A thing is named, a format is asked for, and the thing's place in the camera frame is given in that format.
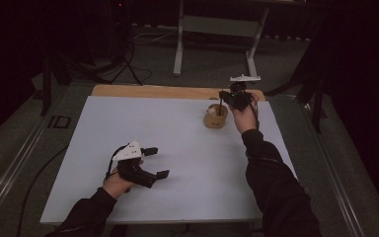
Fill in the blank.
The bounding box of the person's left hand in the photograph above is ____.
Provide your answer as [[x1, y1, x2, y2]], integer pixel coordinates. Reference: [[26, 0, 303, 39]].
[[102, 166, 135, 200]]

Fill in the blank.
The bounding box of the black floor plate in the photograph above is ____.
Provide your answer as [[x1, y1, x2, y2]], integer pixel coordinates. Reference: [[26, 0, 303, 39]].
[[46, 115, 72, 129]]

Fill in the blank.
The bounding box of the black pen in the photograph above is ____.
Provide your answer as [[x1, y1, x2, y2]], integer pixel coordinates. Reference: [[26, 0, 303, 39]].
[[217, 88, 224, 117]]

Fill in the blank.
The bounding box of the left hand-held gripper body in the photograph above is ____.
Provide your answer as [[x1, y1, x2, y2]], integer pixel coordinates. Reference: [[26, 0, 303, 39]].
[[112, 139, 158, 190]]

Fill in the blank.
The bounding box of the white board sheet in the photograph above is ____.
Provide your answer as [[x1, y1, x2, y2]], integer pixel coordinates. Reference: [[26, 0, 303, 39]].
[[39, 95, 298, 225]]

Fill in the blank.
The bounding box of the person's right hand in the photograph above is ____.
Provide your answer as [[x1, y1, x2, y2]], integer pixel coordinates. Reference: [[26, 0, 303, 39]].
[[231, 92, 262, 134]]

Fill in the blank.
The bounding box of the white floor cable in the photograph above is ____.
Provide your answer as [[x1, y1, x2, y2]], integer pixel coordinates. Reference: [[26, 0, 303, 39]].
[[131, 30, 180, 46]]

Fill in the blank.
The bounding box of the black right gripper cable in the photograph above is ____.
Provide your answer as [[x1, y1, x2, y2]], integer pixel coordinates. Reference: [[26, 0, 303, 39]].
[[250, 97, 262, 130]]

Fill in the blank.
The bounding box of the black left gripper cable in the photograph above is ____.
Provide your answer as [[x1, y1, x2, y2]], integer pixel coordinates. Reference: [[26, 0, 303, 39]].
[[104, 143, 127, 185]]

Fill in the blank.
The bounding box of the white metal desk frame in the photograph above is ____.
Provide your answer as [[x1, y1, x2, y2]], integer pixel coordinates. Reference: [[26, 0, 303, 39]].
[[173, 0, 271, 84]]

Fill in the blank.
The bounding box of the black metal stand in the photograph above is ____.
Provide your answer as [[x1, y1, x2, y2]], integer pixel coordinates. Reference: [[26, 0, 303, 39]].
[[265, 62, 329, 134]]

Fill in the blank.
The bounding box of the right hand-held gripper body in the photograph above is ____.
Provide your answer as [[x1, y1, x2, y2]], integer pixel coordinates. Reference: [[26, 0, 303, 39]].
[[229, 74, 262, 113]]

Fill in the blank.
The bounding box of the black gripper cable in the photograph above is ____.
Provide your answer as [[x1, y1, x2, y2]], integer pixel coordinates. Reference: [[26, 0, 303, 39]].
[[250, 97, 262, 130], [104, 143, 127, 185]]

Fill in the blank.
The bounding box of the metal floor rail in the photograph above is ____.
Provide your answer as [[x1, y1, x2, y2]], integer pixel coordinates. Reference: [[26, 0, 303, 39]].
[[300, 102, 366, 237], [0, 112, 55, 228]]

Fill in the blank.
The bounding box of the black floor cable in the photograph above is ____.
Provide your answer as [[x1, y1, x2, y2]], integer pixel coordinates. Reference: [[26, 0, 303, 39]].
[[15, 144, 71, 237]]

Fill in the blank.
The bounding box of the black tripod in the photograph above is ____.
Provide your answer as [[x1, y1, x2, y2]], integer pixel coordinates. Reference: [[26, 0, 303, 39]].
[[107, 0, 144, 87]]

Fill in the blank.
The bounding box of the tan wooden pen cup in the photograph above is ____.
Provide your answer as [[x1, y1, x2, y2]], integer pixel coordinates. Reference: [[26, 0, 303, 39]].
[[203, 103, 229, 129]]

